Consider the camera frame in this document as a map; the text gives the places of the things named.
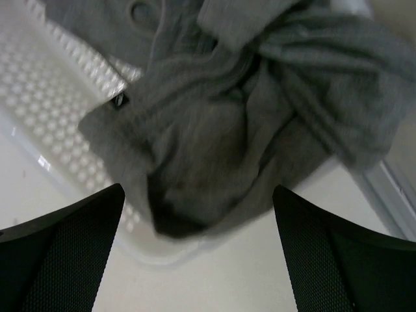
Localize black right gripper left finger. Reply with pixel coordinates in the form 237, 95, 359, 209
1, 184, 125, 311

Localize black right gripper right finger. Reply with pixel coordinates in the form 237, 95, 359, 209
273, 186, 415, 312

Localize grey drawstring shorts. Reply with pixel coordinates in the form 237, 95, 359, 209
45, 1, 415, 239

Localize white perforated plastic basket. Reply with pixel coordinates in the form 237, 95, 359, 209
1, 1, 415, 265

